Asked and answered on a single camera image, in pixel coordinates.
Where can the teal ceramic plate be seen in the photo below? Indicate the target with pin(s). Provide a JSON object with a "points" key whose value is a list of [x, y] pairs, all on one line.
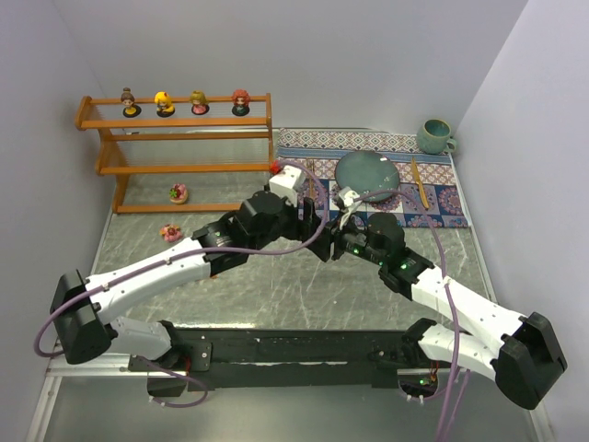
{"points": [[366, 171]]}

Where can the black mounting base rail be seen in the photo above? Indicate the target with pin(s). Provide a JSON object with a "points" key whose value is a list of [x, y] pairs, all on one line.
{"points": [[253, 358]]}

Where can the red hair doll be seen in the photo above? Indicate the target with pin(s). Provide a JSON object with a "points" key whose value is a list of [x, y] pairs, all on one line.
{"points": [[240, 99]]}

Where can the blonde hair pink doll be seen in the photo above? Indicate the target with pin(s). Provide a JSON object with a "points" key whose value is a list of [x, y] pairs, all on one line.
{"points": [[199, 103]]}

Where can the golden knife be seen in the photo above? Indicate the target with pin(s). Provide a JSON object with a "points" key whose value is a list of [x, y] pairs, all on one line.
{"points": [[418, 181]]}

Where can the golden fork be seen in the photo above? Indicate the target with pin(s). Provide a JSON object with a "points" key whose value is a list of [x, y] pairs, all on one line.
{"points": [[311, 183]]}

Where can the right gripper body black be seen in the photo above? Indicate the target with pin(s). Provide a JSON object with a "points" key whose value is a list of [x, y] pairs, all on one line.
{"points": [[340, 238]]}

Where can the orange wooden two-tier shelf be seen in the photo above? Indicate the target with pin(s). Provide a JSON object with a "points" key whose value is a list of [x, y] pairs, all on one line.
{"points": [[112, 162]]}

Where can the pink bear flower toy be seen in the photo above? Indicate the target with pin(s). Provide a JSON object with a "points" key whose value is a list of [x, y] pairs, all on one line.
{"points": [[171, 233]]}

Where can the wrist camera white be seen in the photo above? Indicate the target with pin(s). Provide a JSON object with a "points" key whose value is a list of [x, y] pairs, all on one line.
{"points": [[286, 181], [348, 201]]}

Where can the yellow hair doll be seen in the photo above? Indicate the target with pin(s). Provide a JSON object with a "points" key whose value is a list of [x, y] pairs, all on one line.
{"points": [[164, 104]]}

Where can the brown bun hair doll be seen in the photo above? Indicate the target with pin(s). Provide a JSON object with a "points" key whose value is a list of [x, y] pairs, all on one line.
{"points": [[130, 108]]}

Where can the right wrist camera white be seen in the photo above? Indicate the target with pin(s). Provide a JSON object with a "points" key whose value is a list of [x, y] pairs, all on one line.
{"points": [[348, 201]]}

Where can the teal ceramic mug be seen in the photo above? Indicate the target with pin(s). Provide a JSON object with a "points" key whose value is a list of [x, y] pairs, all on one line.
{"points": [[435, 137]]}

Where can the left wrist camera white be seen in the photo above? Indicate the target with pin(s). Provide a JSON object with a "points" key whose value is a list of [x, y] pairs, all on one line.
{"points": [[286, 181]]}

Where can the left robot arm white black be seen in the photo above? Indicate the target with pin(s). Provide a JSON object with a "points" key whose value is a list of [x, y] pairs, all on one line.
{"points": [[87, 313]]}

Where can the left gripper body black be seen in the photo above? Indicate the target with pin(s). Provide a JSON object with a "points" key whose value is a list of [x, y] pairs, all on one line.
{"points": [[308, 219]]}

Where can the aluminium frame rail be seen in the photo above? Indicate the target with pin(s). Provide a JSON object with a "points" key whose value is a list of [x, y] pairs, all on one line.
{"points": [[102, 401]]}

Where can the pink bear strawberry toy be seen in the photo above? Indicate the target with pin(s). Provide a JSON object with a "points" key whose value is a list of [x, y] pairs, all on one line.
{"points": [[178, 194]]}

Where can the patterned blue pink placemat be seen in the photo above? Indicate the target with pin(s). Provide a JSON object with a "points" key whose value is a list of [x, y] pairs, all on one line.
{"points": [[320, 151]]}

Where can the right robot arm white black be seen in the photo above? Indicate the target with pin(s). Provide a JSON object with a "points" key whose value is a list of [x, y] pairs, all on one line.
{"points": [[520, 353]]}

